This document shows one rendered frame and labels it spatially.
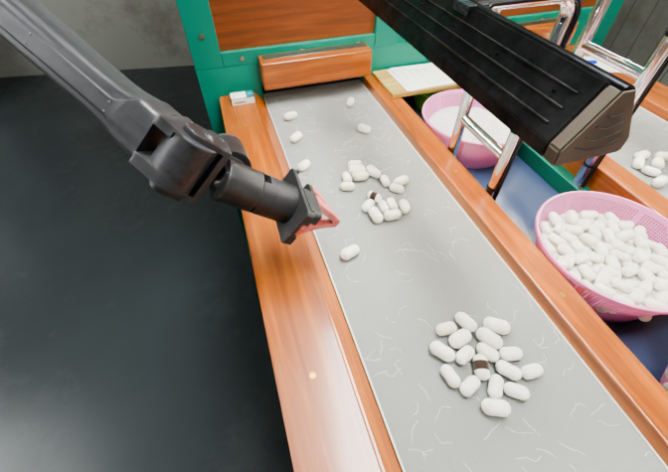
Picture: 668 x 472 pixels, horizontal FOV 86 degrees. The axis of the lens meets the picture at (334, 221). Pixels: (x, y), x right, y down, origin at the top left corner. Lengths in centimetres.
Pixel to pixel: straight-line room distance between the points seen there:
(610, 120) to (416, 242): 38
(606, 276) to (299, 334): 52
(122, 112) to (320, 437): 43
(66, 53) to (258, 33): 61
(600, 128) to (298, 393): 43
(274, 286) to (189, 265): 110
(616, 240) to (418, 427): 51
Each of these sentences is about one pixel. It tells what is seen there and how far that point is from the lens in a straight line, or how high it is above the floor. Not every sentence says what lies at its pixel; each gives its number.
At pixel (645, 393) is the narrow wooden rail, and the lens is 64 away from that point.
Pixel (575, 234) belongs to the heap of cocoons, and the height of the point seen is 74.
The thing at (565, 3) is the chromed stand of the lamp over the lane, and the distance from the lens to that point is 62.
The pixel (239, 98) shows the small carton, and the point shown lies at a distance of 101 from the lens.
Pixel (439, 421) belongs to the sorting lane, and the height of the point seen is 74.
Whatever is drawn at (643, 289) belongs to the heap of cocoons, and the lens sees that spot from 78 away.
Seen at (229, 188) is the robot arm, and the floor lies 96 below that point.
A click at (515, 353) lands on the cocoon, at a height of 76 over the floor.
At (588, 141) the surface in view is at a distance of 39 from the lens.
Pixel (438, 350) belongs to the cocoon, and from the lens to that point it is 55.
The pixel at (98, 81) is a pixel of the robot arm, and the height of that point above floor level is 107.
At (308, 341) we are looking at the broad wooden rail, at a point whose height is 77.
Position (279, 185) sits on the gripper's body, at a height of 93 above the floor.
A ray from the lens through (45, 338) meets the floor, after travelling 173.
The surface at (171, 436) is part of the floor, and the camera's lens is 137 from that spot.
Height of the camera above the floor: 125
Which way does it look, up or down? 47 degrees down
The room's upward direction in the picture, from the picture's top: straight up
